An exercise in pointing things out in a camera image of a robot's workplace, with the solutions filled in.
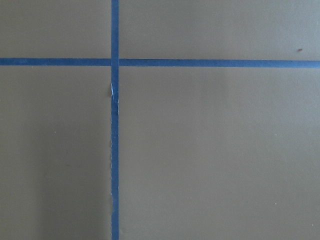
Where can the brown paper table cover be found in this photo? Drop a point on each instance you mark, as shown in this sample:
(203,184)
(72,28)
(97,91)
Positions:
(205,153)

